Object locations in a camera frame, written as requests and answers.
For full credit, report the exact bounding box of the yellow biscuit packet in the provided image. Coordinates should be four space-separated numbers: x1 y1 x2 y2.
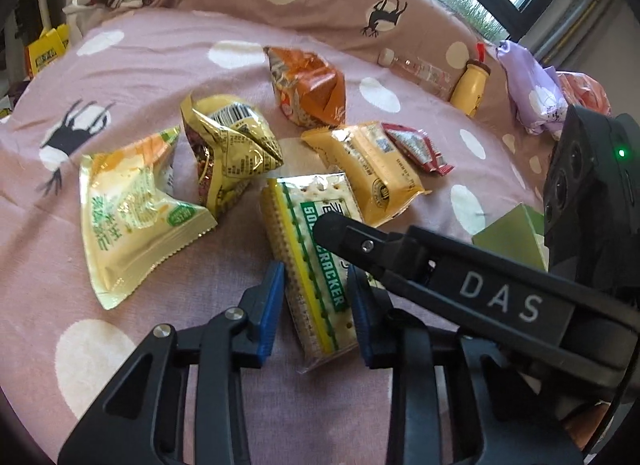
301 121 432 228

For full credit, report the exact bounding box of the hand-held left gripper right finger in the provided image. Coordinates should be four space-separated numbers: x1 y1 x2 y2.
346 265 586 465

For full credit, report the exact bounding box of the green box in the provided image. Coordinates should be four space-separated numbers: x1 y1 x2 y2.
472 203 548 271

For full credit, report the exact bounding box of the clear green-striped cracker packet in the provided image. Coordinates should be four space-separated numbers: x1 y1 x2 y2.
260 172 373 373

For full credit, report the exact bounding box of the gold crumpled snack packet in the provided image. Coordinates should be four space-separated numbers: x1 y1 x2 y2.
180 92 285 218

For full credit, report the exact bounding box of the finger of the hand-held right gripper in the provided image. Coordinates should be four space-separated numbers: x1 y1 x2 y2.
315 214 442 299

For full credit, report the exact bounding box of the pale yellow snack packet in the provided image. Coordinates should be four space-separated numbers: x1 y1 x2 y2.
80 126 218 312

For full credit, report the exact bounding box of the clear plastic bottle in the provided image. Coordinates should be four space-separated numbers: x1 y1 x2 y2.
377 48 453 98

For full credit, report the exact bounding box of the red snack packet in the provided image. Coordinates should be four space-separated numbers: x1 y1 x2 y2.
382 122 456 177

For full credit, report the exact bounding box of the orange cloth bundle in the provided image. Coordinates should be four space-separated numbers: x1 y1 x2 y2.
555 71 612 118

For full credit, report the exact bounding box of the yellow bottle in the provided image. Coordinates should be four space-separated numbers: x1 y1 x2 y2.
449 42 493 118

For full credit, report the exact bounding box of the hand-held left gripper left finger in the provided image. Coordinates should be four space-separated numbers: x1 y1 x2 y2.
57 261 287 465

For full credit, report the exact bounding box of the orange snack packet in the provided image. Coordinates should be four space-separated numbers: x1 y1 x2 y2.
263 45 347 127

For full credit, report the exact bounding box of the purple plastic bag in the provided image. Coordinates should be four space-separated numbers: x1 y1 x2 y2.
495 39 571 138

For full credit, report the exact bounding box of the pink dotted bed sheet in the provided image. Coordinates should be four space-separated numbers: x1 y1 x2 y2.
0 10 566 465

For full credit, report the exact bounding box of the yellow carton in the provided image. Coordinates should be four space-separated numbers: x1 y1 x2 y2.
26 24 72 77

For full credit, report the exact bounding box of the pink polka-dot pillow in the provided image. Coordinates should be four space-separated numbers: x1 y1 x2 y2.
150 0 511 76

